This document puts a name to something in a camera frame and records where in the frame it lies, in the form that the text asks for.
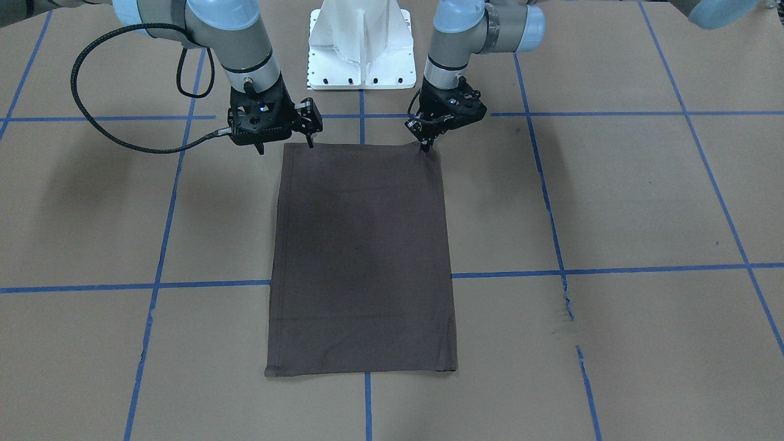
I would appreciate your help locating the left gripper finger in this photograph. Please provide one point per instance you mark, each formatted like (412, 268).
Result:
(426, 142)

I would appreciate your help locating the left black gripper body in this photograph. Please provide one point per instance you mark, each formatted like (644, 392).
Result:
(431, 100)

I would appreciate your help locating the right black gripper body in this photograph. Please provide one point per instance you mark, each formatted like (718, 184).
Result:
(285, 104)

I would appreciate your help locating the dark brown t-shirt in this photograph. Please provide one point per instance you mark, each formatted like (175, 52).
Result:
(361, 276)

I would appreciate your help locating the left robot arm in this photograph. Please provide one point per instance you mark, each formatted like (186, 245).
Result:
(461, 29)

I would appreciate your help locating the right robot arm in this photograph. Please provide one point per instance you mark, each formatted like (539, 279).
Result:
(233, 36)

